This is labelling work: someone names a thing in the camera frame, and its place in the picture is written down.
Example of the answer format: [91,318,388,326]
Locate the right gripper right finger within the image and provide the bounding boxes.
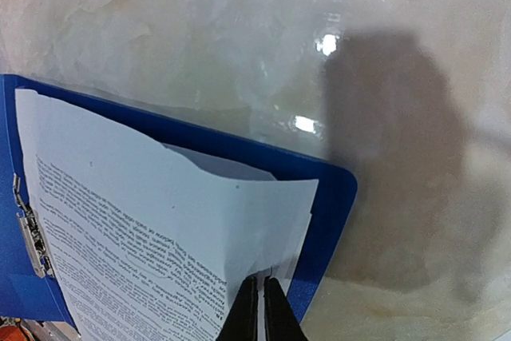
[263,277,308,341]

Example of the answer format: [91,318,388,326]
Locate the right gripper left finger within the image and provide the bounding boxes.
[216,276,259,341]

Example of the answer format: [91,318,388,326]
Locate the printed paper sheet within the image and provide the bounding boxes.
[165,145,319,280]
[15,89,318,340]

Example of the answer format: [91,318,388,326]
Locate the blue file folder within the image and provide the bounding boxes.
[1,74,358,324]

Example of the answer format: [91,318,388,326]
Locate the folder metal clip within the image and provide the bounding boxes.
[13,173,55,279]

